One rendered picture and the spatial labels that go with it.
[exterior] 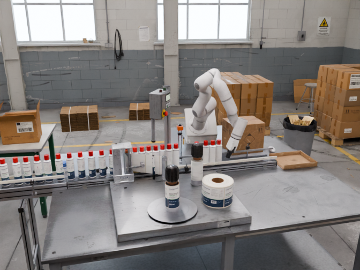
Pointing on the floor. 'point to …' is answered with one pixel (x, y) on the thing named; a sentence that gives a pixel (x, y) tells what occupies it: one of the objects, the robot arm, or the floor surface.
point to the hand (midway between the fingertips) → (228, 155)
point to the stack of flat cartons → (79, 118)
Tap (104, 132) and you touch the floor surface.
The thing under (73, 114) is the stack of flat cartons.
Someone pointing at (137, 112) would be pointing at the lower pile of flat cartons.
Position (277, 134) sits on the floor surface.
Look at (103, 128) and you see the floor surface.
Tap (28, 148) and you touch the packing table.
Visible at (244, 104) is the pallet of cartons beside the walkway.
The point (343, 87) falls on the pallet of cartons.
